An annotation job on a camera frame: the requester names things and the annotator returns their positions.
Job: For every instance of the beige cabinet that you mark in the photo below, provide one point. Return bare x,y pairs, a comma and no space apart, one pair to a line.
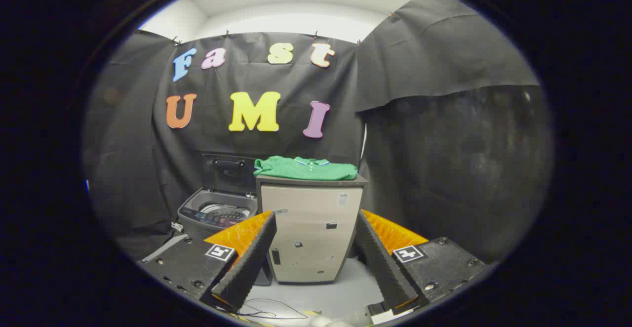
311,233

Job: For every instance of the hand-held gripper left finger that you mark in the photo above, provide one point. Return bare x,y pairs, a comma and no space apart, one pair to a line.
249,263

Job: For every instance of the green polo shirt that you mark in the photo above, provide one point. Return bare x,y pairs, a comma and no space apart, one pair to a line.
306,169

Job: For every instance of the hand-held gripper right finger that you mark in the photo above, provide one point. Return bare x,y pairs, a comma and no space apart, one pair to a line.
380,263

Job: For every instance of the grey washing machine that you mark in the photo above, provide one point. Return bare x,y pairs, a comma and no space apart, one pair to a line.
217,213

